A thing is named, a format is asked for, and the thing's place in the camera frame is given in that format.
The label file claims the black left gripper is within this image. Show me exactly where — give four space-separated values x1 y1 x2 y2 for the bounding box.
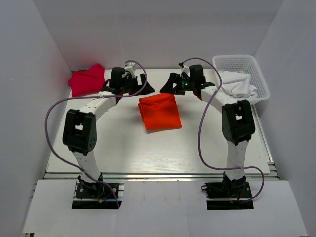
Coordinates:
120 74 155 96

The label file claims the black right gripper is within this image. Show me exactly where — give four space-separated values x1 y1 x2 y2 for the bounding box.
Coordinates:
160 73 196 96

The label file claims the orange t shirt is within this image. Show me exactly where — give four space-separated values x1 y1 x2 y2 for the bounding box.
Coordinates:
138 93 182 131

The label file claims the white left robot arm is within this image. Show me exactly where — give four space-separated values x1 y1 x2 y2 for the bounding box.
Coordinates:
62 63 154 198

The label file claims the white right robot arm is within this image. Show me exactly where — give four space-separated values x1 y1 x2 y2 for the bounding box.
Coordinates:
160 63 255 198

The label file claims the white t shirt in basket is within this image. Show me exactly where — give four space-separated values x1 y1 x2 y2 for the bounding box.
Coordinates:
220 71 258 99

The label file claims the folded red t shirt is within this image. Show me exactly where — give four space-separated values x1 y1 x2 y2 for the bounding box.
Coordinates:
68 64 105 97

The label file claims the white plastic basket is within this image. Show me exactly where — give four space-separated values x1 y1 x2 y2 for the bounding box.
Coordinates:
212 55 270 104

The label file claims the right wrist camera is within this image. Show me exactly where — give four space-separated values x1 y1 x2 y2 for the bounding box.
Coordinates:
178 62 190 75

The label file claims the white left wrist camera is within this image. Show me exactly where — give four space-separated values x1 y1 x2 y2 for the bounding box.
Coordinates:
124 62 136 77

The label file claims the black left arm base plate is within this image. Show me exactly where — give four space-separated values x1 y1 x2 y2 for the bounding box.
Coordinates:
72 176 124 210

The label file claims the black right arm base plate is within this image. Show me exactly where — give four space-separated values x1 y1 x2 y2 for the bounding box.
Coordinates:
201 175 254 210

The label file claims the aluminium front rail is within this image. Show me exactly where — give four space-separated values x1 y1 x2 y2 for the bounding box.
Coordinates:
43 170 279 182

